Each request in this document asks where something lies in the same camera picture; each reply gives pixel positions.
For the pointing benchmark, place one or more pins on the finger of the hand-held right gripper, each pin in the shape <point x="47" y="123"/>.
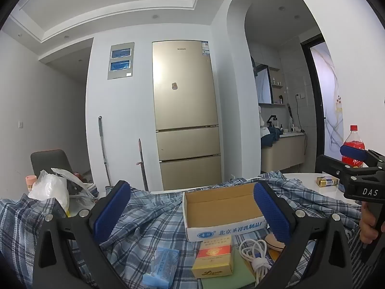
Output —
<point x="331" y="167"/>
<point x="353" y="153"/>

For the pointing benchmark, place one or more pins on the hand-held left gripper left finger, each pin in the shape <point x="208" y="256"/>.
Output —
<point x="111" y="212"/>

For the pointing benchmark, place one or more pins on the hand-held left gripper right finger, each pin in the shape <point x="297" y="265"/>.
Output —
<point x="270" y="213"/>

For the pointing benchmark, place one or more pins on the beige round plush pad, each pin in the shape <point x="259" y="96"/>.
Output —
<point x="272" y="242"/>

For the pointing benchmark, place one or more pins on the white cardboard box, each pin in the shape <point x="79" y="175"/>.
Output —
<point x="216" y="204"/>

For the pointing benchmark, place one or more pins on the green notebook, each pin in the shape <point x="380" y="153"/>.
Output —
<point x="240" y="277"/>

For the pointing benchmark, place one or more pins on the red yellow cigarette box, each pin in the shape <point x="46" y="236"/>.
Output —
<point x="213" y="259"/>

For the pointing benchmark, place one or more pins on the person's right hand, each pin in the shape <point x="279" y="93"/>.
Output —
<point x="365" y="225"/>

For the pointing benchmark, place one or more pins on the red soda bottle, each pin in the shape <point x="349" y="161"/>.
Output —
<point x="352" y="140"/>

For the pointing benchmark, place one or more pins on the gold cigarette box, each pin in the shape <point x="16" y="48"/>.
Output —
<point x="327" y="182"/>

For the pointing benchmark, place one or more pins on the blue plaid shirt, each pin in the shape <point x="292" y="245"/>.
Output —
<point x="150" y="216"/>

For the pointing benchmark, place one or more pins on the clear plastic bag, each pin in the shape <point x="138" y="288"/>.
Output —
<point x="76" y="182"/>

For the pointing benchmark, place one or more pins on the beige vanity cabinet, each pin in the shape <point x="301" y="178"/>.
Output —
<point x="285" y="153"/>

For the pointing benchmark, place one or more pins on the dark wooden stick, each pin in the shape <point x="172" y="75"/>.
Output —
<point x="143" y="168"/>

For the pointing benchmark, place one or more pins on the frosted glass door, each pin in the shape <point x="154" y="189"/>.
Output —
<point x="327" y="96"/>

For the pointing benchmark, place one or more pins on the white plastic bag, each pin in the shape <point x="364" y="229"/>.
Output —
<point x="49" y="189"/>

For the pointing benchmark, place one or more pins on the dark blue cloth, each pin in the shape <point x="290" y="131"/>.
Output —
<point x="269" y="138"/>

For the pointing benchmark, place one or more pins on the blue tissue pack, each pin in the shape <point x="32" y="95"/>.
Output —
<point x="162" y="265"/>

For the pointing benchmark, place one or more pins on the black faucet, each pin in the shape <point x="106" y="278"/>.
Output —
<point x="273" y="120"/>

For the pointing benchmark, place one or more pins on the dark grey chair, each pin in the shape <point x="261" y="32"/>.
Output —
<point x="49" y="159"/>

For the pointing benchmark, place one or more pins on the pink cup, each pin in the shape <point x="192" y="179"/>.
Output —
<point x="30" y="183"/>

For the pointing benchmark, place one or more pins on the bathroom mirror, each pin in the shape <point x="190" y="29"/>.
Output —
<point x="263" y="85"/>

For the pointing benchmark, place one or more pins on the gold refrigerator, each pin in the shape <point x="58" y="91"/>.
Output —
<point x="183" y="105"/>

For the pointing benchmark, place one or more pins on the wall shelf with bottles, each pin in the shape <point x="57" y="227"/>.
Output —
<point x="277" y="85"/>

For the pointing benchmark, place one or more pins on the grey wall panel box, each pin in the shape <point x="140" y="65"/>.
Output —
<point x="121" y="66"/>

